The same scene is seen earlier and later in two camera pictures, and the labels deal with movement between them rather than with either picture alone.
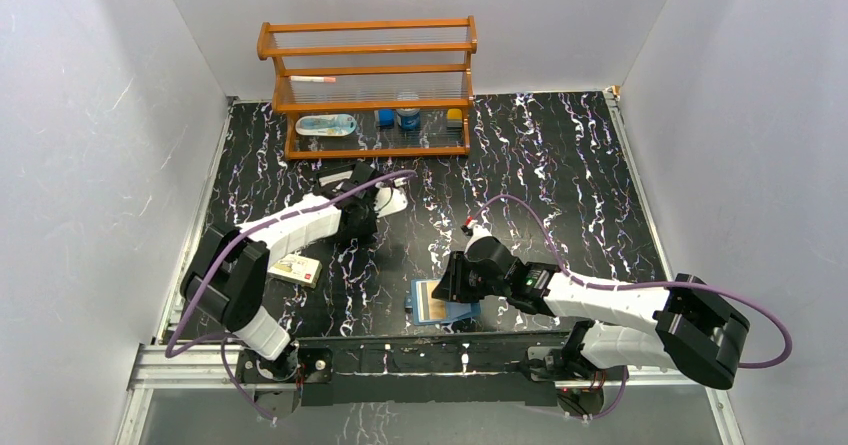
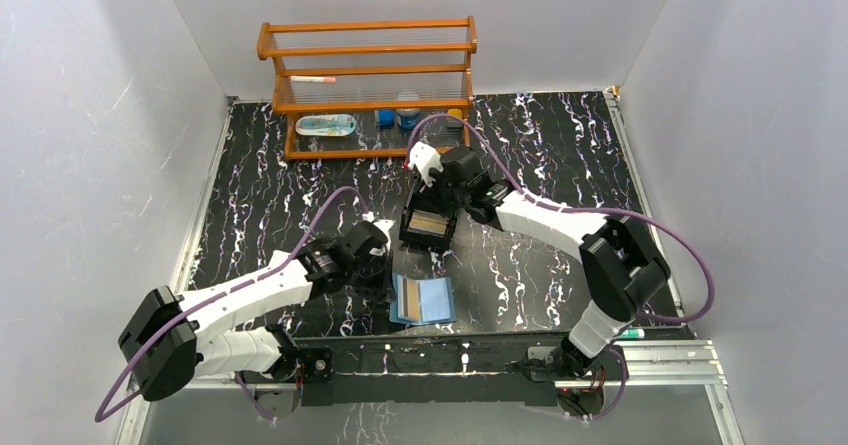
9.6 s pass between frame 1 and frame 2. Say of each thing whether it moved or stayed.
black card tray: moved
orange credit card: moved
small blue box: stayed
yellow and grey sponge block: stayed
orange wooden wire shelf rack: stayed
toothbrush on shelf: stayed
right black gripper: moved
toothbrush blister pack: stayed
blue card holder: moved
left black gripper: moved
